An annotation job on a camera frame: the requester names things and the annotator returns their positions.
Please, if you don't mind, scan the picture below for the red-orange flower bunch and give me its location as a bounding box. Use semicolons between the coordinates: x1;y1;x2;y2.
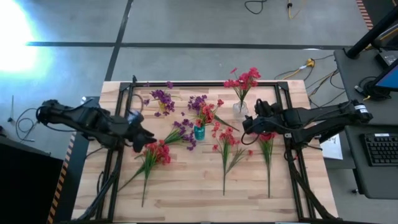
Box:
257;132;277;199
223;67;262;110
211;121;254;197
194;98;240;132
117;139;172;208

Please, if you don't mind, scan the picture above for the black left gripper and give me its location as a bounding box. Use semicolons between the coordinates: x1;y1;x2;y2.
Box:
126;109;158;153

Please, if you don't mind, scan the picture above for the black power adapter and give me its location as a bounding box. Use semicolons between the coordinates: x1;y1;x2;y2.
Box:
375;49;398;68

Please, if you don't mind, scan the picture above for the computer monitor blue screen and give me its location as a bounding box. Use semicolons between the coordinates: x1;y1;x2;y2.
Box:
371;58;398;93

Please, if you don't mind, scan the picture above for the purple flower bunch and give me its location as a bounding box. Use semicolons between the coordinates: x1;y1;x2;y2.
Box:
142;81;183;118
164;119;198;152
187;94;208;114

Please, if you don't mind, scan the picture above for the black computer keyboard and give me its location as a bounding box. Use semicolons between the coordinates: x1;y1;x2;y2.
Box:
360;133;398;167

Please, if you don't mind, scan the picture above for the black cable bundle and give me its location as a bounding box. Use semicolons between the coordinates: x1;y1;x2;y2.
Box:
354;76;383;102

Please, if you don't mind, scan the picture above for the black floor cable loop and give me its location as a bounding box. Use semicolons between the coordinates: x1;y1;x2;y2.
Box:
14;107;40;143
244;0;268;16

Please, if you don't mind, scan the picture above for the black cabinet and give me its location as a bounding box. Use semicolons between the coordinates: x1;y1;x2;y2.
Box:
0;136;65;224

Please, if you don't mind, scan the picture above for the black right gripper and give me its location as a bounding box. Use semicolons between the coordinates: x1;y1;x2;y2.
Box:
242;98;282;136

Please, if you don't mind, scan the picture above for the yellow cable with plug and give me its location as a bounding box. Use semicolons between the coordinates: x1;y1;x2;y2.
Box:
281;58;317;81

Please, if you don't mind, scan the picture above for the yellow floor cable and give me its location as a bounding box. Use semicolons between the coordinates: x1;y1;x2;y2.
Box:
286;0;307;20

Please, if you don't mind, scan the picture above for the grey desk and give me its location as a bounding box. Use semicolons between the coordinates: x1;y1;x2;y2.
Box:
344;124;398;200
333;48;398;126

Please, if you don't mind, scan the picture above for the black slanted pole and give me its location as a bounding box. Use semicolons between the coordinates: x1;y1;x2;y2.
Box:
345;4;398;60

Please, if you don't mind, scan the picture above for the clear cut-glass vase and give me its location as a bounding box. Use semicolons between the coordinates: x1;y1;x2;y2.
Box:
232;101;249;121

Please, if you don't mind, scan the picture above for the yellow black hazard tape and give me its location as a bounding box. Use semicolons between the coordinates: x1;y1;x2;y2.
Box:
46;132;77;224
355;0;374;31

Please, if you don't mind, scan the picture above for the white paper sheet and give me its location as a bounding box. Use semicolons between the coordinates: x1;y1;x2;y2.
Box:
319;133;344;161

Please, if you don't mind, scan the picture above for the blue glass vase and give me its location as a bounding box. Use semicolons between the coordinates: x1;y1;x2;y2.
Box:
193;124;206;141

